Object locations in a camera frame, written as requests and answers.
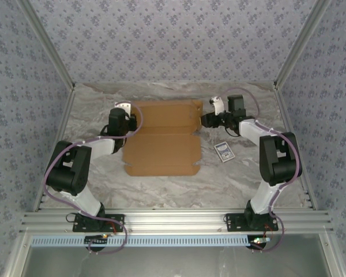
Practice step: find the blue playing card deck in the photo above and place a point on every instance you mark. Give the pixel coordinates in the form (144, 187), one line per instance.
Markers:
(225, 152)

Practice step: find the brown cardboard box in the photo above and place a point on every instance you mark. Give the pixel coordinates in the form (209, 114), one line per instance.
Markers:
(161, 150)

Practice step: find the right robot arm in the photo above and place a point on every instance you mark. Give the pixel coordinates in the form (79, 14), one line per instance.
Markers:
(279, 161)

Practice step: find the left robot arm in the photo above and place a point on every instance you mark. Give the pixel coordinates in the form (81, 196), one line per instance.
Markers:
(69, 170)

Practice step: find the small black circuit board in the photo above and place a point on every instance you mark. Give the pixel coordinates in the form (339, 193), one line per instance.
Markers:
(259, 241)
(96, 240)

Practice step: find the aluminium table side rail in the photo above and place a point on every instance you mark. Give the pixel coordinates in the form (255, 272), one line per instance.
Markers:
(56, 138)
(295, 115)

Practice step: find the aluminium frame post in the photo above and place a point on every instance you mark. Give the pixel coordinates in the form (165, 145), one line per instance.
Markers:
(47, 46)
(301, 43)

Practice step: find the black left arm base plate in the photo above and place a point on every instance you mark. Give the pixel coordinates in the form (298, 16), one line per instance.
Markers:
(115, 223)

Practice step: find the aluminium frame crossbar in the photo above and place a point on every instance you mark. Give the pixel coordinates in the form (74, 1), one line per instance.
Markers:
(173, 220)

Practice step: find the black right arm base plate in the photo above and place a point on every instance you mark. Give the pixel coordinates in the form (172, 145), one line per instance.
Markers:
(233, 222)

